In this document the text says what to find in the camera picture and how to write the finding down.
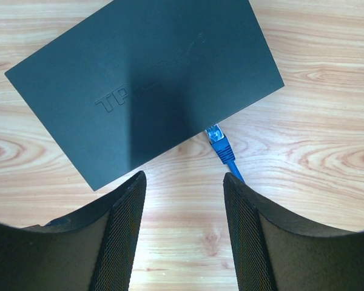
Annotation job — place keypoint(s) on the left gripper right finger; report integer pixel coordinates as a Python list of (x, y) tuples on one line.
[(276, 249)]

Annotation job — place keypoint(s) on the black network switch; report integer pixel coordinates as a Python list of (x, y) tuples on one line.
[(137, 78)]

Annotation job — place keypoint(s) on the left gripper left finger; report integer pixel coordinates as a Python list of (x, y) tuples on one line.
[(92, 248)]

